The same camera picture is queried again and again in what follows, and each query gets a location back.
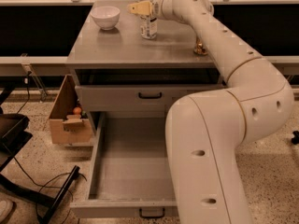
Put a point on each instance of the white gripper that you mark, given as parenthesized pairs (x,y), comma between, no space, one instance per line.
(158,6)

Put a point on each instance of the clear plastic bottle white cap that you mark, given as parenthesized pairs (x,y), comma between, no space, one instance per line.
(148,25)

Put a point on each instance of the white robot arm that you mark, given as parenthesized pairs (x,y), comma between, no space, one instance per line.
(203,129)

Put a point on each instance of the grey drawer cabinet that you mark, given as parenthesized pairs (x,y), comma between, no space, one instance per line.
(121,56)

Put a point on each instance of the closed grey upper drawer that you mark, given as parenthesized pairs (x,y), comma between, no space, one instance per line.
(125,97)

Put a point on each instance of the open grey middle drawer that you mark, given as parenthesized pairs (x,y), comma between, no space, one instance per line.
(129,170)

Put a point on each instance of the white ceramic bowl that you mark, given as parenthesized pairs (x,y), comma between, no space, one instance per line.
(105,17)

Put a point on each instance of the gold soda can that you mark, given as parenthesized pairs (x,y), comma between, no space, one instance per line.
(199,48)

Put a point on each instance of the orange fruit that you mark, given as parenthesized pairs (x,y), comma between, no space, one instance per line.
(77,110)

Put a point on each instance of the cardboard box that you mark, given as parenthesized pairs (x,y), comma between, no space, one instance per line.
(65,127)

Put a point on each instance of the grey railing beam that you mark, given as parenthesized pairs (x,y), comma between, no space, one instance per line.
(55,66)

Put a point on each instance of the black caster wheel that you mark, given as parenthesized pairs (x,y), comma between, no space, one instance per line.
(295,139)

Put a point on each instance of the white shoe tip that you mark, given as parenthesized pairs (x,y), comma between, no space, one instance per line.
(6,207)

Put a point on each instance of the black upper drawer handle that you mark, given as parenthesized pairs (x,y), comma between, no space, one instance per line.
(150,96)

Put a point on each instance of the black drawer handle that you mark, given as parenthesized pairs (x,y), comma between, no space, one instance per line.
(150,96)
(151,213)

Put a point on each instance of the black lower drawer handle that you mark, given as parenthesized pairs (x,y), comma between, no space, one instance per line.
(151,213)

